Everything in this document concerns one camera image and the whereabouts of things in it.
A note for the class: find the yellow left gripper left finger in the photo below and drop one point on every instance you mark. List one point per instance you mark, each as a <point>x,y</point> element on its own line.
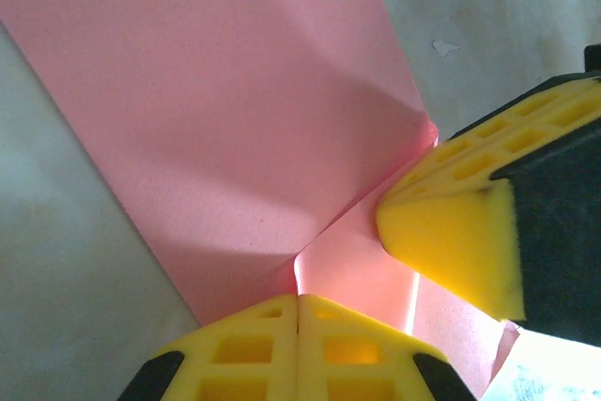
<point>282,349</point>

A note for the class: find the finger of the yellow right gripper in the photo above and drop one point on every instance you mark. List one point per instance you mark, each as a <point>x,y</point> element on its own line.
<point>512,117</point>
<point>446,241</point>

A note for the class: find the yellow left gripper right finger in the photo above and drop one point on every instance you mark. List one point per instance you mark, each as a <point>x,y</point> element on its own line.
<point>310,349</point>

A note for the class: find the red translucent plastic sheet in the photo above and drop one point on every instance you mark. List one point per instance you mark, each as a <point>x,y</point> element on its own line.
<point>211,91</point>

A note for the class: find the tiny white paper scrap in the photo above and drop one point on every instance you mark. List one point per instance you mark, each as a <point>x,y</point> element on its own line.
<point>443,46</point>

